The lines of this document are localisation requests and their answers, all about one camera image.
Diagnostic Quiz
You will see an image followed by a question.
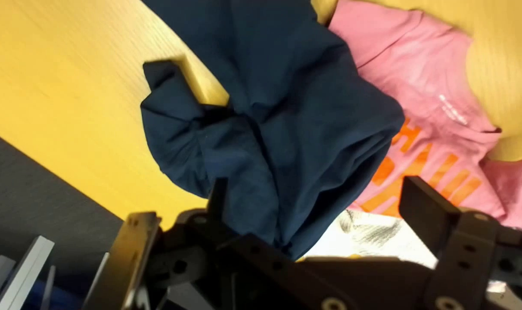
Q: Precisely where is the pink shirt orange print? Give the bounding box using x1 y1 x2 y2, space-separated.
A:
328 0 522 231

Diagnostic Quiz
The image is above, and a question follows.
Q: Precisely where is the navy blue shirt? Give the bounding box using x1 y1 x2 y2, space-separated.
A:
138 0 407 264

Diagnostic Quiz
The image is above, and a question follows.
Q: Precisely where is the aluminium rail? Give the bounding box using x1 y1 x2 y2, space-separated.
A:
0 235 57 310

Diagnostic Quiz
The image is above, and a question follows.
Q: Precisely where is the white cloth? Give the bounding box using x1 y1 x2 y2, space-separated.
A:
299 207 440 272

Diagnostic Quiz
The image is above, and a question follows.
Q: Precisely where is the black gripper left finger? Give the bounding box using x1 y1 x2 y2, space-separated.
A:
85 176 297 310

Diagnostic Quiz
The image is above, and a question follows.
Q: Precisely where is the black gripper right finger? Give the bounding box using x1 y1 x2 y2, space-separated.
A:
400 174 502 310

